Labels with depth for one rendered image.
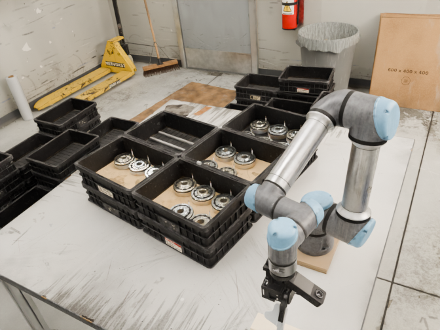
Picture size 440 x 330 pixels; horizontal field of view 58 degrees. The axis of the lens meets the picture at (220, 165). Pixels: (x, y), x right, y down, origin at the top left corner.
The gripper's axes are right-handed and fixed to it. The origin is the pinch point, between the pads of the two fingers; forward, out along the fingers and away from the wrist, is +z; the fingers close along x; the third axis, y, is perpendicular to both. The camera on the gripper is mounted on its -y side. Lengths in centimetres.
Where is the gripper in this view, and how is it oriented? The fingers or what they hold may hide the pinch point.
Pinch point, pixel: (289, 314)
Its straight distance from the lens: 127.8
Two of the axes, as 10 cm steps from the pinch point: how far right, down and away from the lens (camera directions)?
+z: 1.0, 8.1, 5.8
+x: -4.8, 5.5, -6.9
